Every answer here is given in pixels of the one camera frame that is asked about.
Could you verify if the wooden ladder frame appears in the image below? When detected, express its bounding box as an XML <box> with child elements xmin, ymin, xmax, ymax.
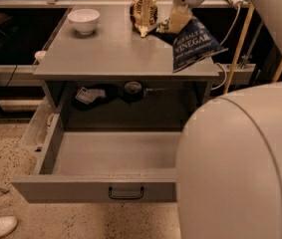
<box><xmin>223</xmin><ymin>2</ymin><xmax>282</xmax><ymax>95</ymax></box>

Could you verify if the white power cable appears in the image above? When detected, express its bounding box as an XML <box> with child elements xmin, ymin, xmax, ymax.
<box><xmin>210</xmin><ymin>3</ymin><xmax>242</xmax><ymax>92</ymax></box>

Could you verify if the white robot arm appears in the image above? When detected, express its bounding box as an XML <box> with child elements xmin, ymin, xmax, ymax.
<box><xmin>175</xmin><ymin>0</ymin><xmax>282</xmax><ymax>239</ymax></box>

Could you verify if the black drawer handle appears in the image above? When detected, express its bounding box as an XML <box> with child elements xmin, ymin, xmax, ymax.
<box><xmin>108</xmin><ymin>187</ymin><xmax>144</xmax><ymax>200</ymax></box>

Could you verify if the black round tape measure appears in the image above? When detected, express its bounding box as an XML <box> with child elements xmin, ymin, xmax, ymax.
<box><xmin>123</xmin><ymin>81</ymin><xmax>143</xmax><ymax>103</ymax></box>

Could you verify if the blue vinegar chip bag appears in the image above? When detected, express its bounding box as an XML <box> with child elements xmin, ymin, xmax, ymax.
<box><xmin>151</xmin><ymin>16</ymin><xmax>229</xmax><ymax>74</ymax></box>

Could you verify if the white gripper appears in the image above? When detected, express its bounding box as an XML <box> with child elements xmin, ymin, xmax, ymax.
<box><xmin>155</xmin><ymin>0</ymin><xmax>204</xmax><ymax>34</ymax></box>

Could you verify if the grey cabinet counter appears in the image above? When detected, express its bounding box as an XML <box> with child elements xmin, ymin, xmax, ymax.
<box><xmin>34</xmin><ymin>4</ymin><xmax>218</xmax><ymax>130</ymax></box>

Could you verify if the white ceramic bowl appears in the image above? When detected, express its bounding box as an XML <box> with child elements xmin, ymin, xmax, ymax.
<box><xmin>68</xmin><ymin>9</ymin><xmax>100</xmax><ymax>35</ymax></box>

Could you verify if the brown crumpled chip bag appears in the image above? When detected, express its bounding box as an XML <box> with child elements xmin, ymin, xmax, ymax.
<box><xmin>130</xmin><ymin>0</ymin><xmax>157</xmax><ymax>38</ymax></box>

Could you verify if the black pouch with white label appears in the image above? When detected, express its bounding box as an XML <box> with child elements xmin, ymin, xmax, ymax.
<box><xmin>71</xmin><ymin>84</ymin><xmax>118</xmax><ymax>111</ymax></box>

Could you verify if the grey open top drawer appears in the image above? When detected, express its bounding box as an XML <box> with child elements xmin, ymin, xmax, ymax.
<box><xmin>11</xmin><ymin>114</ymin><xmax>180</xmax><ymax>203</ymax></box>

